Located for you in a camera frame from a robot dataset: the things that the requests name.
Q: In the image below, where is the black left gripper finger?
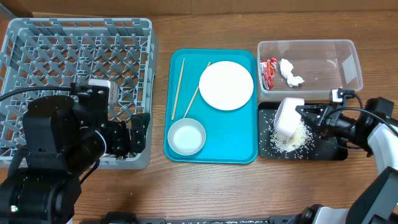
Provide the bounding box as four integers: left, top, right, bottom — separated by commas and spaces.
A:
129, 130, 146, 153
130, 113, 150, 133

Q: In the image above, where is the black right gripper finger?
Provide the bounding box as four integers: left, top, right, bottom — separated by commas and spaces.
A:
295, 104, 326, 116
301, 113, 320, 131

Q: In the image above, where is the pile of rice grains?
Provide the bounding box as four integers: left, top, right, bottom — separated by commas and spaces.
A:
259, 110, 315, 159

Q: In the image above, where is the white bowl with rice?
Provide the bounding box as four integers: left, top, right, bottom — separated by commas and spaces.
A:
274, 97, 305, 138

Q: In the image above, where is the grey bowl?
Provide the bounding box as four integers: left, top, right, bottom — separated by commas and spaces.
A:
167, 118, 206, 156

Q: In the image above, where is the white tissue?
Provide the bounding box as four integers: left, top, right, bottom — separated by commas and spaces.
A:
279, 58, 305, 88

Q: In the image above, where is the red snack wrapper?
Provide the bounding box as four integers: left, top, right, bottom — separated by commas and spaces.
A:
260, 57, 277, 91

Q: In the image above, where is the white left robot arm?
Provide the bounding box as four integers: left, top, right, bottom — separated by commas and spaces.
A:
1, 83, 150, 223

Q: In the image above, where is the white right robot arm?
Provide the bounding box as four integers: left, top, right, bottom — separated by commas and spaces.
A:
289, 97, 397, 223

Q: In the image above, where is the black waste tray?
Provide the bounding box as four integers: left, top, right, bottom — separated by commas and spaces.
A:
258, 102, 348, 161

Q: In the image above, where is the clear plastic bin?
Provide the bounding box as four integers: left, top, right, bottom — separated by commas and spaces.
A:
257, 39, 363, 101

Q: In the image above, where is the wooden chopstick right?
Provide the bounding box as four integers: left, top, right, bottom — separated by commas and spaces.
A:
183, 62, 211, 118

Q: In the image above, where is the wooden chopstick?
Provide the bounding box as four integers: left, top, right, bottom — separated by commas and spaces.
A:
172, 58, 185, 121
183, 62, 211, 118

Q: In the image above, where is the wooden chopstick left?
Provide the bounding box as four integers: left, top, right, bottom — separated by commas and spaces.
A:
172, 58, 185, 121

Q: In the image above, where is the teal plastic tray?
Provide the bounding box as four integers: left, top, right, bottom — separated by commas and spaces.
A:
164, 49, 258, 164

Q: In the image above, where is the white round plate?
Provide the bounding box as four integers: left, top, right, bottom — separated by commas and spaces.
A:
198, 61, 254, 111

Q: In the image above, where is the grey dish rack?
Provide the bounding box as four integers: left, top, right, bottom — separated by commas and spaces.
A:
1, 18, 158, 168

